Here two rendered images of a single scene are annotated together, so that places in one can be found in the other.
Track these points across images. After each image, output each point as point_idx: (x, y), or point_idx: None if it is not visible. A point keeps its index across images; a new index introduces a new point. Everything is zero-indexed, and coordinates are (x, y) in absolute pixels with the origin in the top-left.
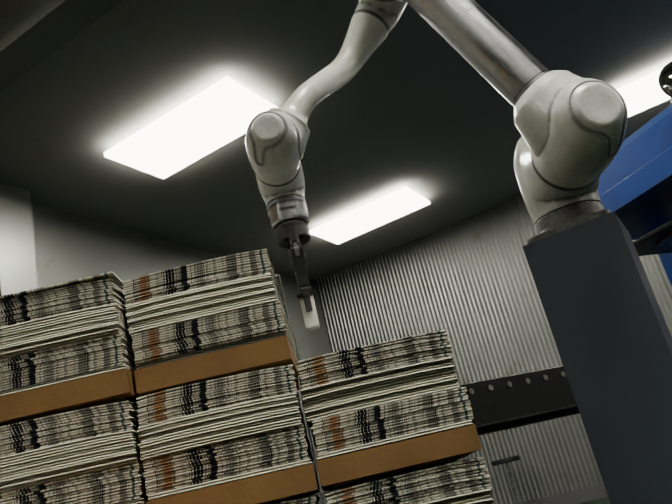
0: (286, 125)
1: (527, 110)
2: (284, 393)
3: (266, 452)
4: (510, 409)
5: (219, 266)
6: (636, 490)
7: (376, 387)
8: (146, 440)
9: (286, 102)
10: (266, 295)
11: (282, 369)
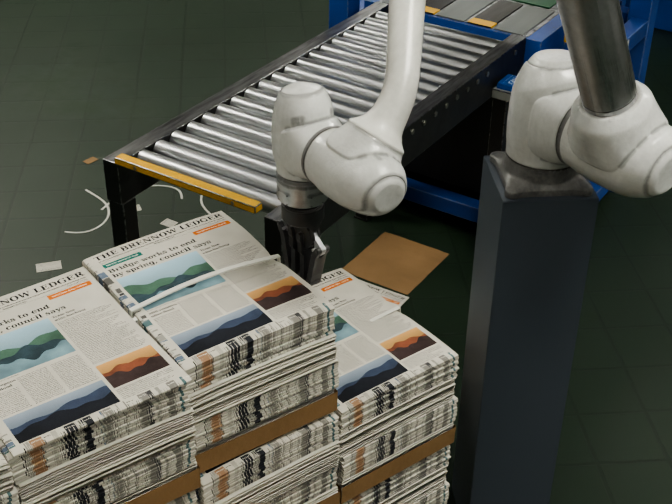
0: (406, 190)
1: (603, 141)
2: (328, 443)
3: (305, 492)
4: (342, 208)
5: (286, 334)
6: (504, 399)
7: (396, 416)
8: None
9: (389, 119)
10: (327, 358)
11: (330, 424)
